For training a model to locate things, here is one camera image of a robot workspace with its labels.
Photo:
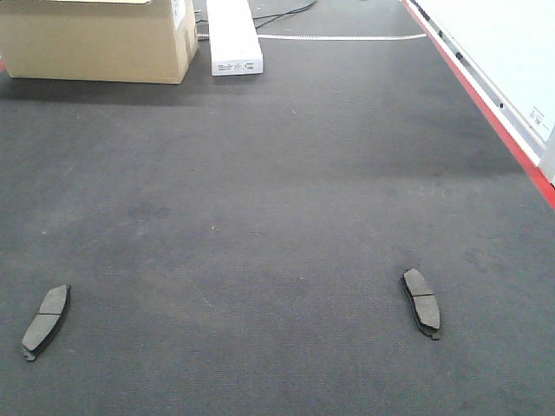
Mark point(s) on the brake pad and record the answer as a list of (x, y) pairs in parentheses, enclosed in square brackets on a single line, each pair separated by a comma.
[(423, 302), (46, 322)]

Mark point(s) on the dark grey conveyor belt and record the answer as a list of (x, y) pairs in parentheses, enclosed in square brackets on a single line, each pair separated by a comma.
[(235, 245)]

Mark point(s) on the long white box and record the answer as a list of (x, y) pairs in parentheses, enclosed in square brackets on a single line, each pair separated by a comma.
[(233, 40)]

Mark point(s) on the cardboard box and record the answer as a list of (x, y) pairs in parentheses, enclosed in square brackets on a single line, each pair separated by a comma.
[(123, 41)]

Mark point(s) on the white side guard panel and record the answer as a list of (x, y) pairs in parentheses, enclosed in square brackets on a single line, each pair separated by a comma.
[(510, 45)]

